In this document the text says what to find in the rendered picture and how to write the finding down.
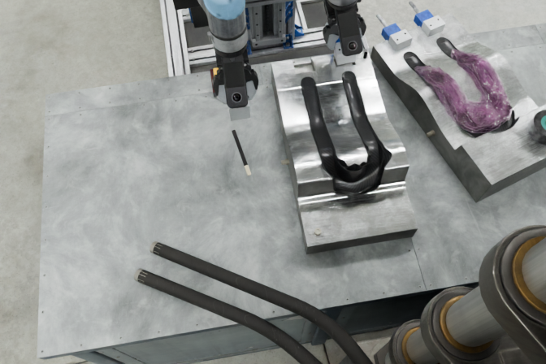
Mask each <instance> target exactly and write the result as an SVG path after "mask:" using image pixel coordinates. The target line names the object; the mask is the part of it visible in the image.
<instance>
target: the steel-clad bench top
mask: <svg viewBox="0 0 546 364"><path fill-rule="evenodd" d="M470 35H471V36H472V37H473V38H474V39H475V40H476V41H477V42H479V43H480V44H482V45H484V46H487V47H489V48H491V49H493V50H495V51H497V52H498V53H500V54H501V55H502V56H503V57H504V58H505V60H506V61H507V62H508V64H509V65H510V66H511V68H512V69H513V72H514V73H515V75H516V77H517V78H518V80H519V82H520V83H521V85H522V87H523V88H524V89H525V91H526V93H527V94H528V96H529V97H530V98H531V100H532V101H533V102H534V103H535V104H536V105H537V106H538V107H541V106H543V105H545V104H546V23H544V24H533V25H527V26H522V27H516V28H505V29H499V30H493V31H487V32H477V33H471V34H470ZM364 50H368V53H369V55H370V60H371V52H372V48H369V49H364ZM371 63H372V66H373V69H374V72H375V78H376V80H377V84H378V86H379V91H380V94H381V98H382V100H383V105H384V109H385V111H386V114H387V116H388V119H389V121H390V123H391V124H392V126H393V127H394V129H395V130H396V133H397V134H398V136H399V137H400V139H401V141H402V144H403V146H404V148H405V152H406V155H407V158H408V161H409V170H408V172H407V175H406V178H405V187H406V190H407V193H408V196H409V200H410V204H411V206H412V209H413V212H414V217H415V219H416V223H417V225H418V230H417V231H416V232H415V233H414V235H413V237H408V238H403V239H398V240H389V241H384V242H379V243H374V244H368V245H359V246H354V247H348V248H343V249H334V250H329V251H324V252H319V253H310V254H306V249H305V245H304V241H303V236H302V232H301V225H300V220H299V216H298V212H297V204H296V200H295V196H294V192H293V184H292V180H291V176H290V171H289V167H288V165H286V164H284V165H281V160H285V159H286V158H287V155H286V151H285V147H284V139H283V135H282V131H281V127H280V119H279V115H278V111H277V106H276V102H275V95H274V90H273V86H272V81H271V63H261V64H255V65H250V66H251V69H254V70H255V71H256V72H257V74H258V89H257V92H256V94H255V96H254V97H253V99H252V100H249V108H250V116H251V118H248V119H238V120H233V121H231V119H230V114H229V109H228V105H227V104H223V103H222V102H221V101H220V100H219V98H218V97H214V94H213V89H212V84H211V77H210V71H204V72H198V73H193V74H187V75H181V76H170V77H164V78H158V79H152V80H142V81H136V82H130V83H124V84H113V85H107V86H102V87H96V88H90V89H79V90H73V91H67V92H61V93H51V94H46V95H45V135H44V159H43V185H42V209H41V258H40V283H39V307H38V333H37V358H45V357H50V356H54V355H59V354H65V353H74V352H78V351H83V350H88V349H96V348H101V347H106V346H112V345H120V344H125V343H130V342H135V341H139V340H148V339H153V338H158V337H163V336H172V335H177V334H181V333H186V332H195V331H200V330H205V329H210V328H215V327H223V326H228V325H233V324H238V323H236V322H233V321H232V320H230V319H227V318H224V317H222V316H220V315H217V314H214V313H212V312H210V311H208V310H204V309H202V308H200V307H198V306H196V305H193V304H190V303H188V302H186V301H183V300H180V299H179V298H176V297H173V296H171V295H169V294H166V293H164V292H161V291H159V290H157V289H155V288H151V287H150V286H147V285H145V284H142V283H140V282H138V281H135V280H134V275H135V272H136V271H137V270H138V269H139V268H141V269H143V270H146V271H149V272H151V273H154V274H155V275H159V276H161V277H163V278H165V279H168V280H171V281H173V282H176V283H178V284H181V285H184V286H185V287H188V288H191V289H193V290H196V291H198V292H200V293H204V294H206V295H208V296H210V297H213V298H215V299H218V300H220V301H223V302H226V303H228V304H230V305H232V306H235V307H238V308H240V309H243V310H246V311H248V312H250V313H252V314H255V315H257V316H258V317H260V318H262V319H270V318H275V317H279V316H285V315H290V314H295V313H293V312H292V311H289V310H286V309H284V308H282V307H279V306H277V305H274V304H272V303H270V302H268V301H264V300H263V299H261V298H258V297H255V296H253V295H251V294H248V293H247V292H243V291H241V290H239V289H237V288H233V287H232V286H229V285H227V284H224V283H222V282H220V281H218V280H216V279H212V278H210V277H208V276H206V275H203V274H201V273H198V272H196V271H193V270H191V269H188V268H187V267H185V266H181V265H179V264H177V263H175V262H172V261H170V260H167V259H165V258H162V257H160V256H158V255H156V254H154V253H151V252H150V246H151V244H152V243H153V242H154V241H157V242H160V243H162V244H165V245H168V246H170V247H172V248H174V249H178V250H179V251H182V252H184V253H187V254H190V255H192V256H194V257H196V258H200V259H202V260H204V261H206V262H209V263H212V264H214V265H216V266H218V267H222V268H224V269H226V270H229V271H231V272H234V273H236V274H238V275H242V276H244V277H246V278H248V279H251V280H254V281H256V282H258V283H260V284H264V285H266V286H268V287H270V288H273V289H276V290H278V291H281V292H282V293H286V294H288V295H290V296H292V297H295V298H298V299H300V300H302V301H305V302H307V303H309V304H310V305H312V306H314V307H316V308H318V309H319V310H321V309H326V308H332V307H337V306H345V305H350V304H355V303H360V302H364V301H373V300H379V299H383V298H388V297H397V296H402V295H406V294H411V293H420V292H425V291H430V290H435V289H440V288H448V287H453V286H458V285H463V284H472V283H477V282H479V269H480V267H481V264H482V261H483V258H484V257H485V256H486V254H487V253H488V252H489V250H490V249H491V248H492V247H493V246H494V245H496V244H497V243H498V242H499V241H501V240H502V239H503V238H504V237H505V236H507V235H509V234H510V233H511V232H512V231H514V230H515V229H518V228H523V227H525V226H528V225H545V226H546V167H545V168H544V169H542V170H540V171H537V172H536V173H534V174H532V175H529V176H528V177H526V178H524V179H522V180H519V181H518V182H516V183H514V184H512V185H510V186H509V187H507V188H504V189H502V190H501V191H499V192H497V193H494V194H492V195H491V196H489V197H486V198H484V199H483V200H482V201H479V202H477V203H476V202H475V200H474V199H473V198H472V196H471V195H470V194H469V193H468V191H467V190H466V188H465V187H464V186H463V184H462V183H461V181H460V180H459V179H458V178H457V176H456V175H455V174H454V172H453V170H452V169H451V168H450V166H449V165H448V164H447V163H446V161H445V160H444V158H443V157H442V156H441V154H440V152H439V151H438V150H437V148H436V147H435V146H434V145H433V144H432V142H431V140H430V139H429V138H428V137H427V135H426V133H425V132H424V131H423V130H422V128H421V127H420V126H419V124H418V122H417V121H416V120H415V118H414V117H413V116H412V115H411V114H410V112H409V110H408V109H407V108H406V106H405V105H404V103H403V102H402V100H401V99H400V98H399V97H398V96H397V94H396V92H395V91H394V90H393V88H392V87H391V85H390V84H389V83H388V82H387V80H386V79H385V78H384V76H383V75H382V73H381V72H380V70H379V69H378V68H377V67H376V66H375V64H374V62H373V61H372V60H371ZM262 83H263V84H262ZM232 130H236V134H237V136H238V139H239V142H240V145H241V148H242V150H243V152H244V155H245V159H246V161H247V163H248V166H249V169H250V172H251V175H247V173H246V170H245V166H244V163H243V162H242V159H241V155H240V152H239V150H238V148H237V145H236V142H235V139H234V136H233V134H232Z"/></svg>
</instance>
